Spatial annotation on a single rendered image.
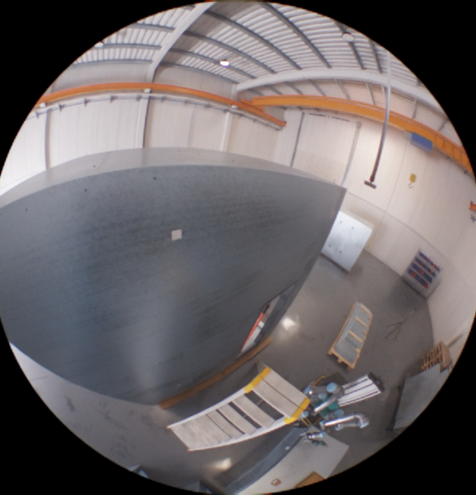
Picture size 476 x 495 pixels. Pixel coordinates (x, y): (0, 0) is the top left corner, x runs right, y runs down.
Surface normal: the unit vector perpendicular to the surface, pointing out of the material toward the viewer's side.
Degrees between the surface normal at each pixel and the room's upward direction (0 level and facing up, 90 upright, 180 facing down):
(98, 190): 90
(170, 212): 90
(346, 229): 90
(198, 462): 0
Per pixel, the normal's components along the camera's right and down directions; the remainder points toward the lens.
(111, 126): 0.63, 0.51
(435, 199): -0.76, 0.24
